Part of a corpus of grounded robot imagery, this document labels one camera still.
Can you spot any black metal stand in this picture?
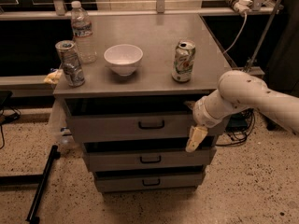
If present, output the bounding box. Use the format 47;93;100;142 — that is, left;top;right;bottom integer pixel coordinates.
0;145;61;224

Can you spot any grey top drawer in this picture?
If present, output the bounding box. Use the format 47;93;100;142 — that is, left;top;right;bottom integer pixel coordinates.
65;109;230;144

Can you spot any grey drawer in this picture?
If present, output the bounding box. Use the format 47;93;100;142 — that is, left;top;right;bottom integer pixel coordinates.
83;147;216;172
94;172;204;192
65;109;230;144

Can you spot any silver soda can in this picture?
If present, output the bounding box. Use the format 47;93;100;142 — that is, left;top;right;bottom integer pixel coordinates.
55;40;85;87

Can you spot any clear plastic water bottle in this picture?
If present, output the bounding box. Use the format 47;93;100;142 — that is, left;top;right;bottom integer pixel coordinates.
71;1;97;63

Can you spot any yellow crumpled wrapper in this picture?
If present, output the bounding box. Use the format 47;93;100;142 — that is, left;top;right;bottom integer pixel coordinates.
44;69;63;85

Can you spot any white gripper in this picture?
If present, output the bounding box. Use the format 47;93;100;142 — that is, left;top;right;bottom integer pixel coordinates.
184;97;220;152

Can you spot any metal frame rail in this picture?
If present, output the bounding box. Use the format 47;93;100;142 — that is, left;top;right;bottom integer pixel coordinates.
0;0;284;21

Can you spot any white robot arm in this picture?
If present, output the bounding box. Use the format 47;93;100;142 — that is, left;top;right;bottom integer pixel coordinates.
185;70;299;152

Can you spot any grey drawer cabinet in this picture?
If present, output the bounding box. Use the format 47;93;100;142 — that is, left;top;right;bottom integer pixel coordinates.
54;14;230;181

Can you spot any white power strip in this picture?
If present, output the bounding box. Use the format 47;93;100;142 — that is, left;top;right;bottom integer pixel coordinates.
224;0;252;16

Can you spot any white power cable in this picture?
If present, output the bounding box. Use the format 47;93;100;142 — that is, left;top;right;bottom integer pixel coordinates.
221;12;249;55

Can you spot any grey bottom drawer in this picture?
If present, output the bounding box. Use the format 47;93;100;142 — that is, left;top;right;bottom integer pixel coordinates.
94;172;204;192

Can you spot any green white soda can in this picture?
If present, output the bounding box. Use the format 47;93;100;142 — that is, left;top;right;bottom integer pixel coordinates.
172;39;196;82

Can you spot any grey middle drawer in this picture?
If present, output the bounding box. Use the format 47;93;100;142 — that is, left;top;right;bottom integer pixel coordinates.
83;147;216;172

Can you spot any black cable bundle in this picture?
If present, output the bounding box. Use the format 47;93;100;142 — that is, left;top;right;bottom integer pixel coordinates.
215;109;256;147

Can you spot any white bowl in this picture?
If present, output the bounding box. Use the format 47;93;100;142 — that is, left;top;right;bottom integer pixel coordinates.
104;44;143;77

